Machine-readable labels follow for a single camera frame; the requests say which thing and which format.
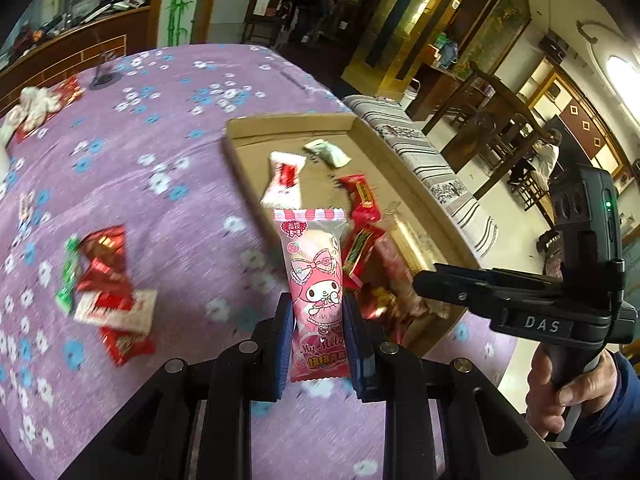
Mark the white red candy packet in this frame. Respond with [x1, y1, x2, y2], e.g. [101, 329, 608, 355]
[260, 151, 307, 209]

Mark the long white red snack packet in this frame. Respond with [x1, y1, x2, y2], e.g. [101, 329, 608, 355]
[74, 287, 158, 335]

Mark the bamboo painted pillar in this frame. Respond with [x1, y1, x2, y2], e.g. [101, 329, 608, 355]
[157, 0, 206, 48]

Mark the striped bench cushion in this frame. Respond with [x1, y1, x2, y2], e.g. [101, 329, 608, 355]
[345, 94, 501, 261]

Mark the shallow cardboard tray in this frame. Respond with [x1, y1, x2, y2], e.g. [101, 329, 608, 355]
[222, 112, 483, 356]

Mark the large pink character snack packet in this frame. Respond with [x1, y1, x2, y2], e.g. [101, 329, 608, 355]
[372, 235, 436, 321]

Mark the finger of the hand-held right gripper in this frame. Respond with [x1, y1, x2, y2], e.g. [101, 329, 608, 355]
[412, 269, 507, 319]
[434, 262, 556, 292]

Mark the white plastic bucket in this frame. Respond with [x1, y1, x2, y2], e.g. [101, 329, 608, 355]
[400, 80, 423, 111]

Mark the person's right hand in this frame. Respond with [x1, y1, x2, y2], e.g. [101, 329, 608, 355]
[525, 345, 619, 439]

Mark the blue plastic container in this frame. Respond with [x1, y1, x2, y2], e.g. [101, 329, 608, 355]
[435, 35, 460, 68]

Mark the black wall speaker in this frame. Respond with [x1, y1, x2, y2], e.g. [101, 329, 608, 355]
[540, 35, 568, 63]

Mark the person's right forearm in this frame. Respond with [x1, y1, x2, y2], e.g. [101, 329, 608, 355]
[565, 350, 640, 466]

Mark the white green snack packet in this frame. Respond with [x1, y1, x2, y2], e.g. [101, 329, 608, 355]
[303, 139, 352, 168]

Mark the dark wooden cabinet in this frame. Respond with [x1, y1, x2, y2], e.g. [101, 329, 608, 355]
[407, 62, 471, 121]

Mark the small black stand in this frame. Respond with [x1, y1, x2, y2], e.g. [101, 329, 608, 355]
[90, 50, 121, 90]

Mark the red snack packet yellow emblem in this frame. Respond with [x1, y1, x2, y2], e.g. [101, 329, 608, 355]
[337, 174, 383, 223]

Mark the white crumpled cloth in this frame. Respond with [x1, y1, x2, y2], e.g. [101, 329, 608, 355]
[0, 86, 61, 143]

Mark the small red candy packet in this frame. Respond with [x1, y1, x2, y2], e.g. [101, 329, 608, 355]
[99, 325, 156, 367]

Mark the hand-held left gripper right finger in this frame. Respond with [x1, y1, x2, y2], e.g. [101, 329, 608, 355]
[341, 292, 573, 480]

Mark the red paper packet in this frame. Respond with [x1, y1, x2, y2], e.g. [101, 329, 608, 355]
[15, 76, 85, 143]

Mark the dark wooden chair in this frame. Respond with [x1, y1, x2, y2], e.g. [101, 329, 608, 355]
[425, 60, 556, 201]

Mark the gold framed pillar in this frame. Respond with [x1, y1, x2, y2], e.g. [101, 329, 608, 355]
[342, 0, 488, 96]

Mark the wooden counter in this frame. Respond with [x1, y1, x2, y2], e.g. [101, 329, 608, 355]
[0, 5, 153, 111]

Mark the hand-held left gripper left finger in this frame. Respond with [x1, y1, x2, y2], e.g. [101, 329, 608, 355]
[60, 292, 296, 480]

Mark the small green snack packet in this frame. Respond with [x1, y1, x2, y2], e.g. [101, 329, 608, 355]
[54, 236, 83, 316]

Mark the framed landscape painting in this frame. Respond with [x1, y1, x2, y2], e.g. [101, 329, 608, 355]
[462, 0, 533, 73]

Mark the red snack packet green print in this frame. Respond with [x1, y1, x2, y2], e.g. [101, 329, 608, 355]
[341, 224, 387, 291]

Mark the pile of counter clutter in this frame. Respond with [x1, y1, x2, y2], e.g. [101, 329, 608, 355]
[5, 0, 151, 46]

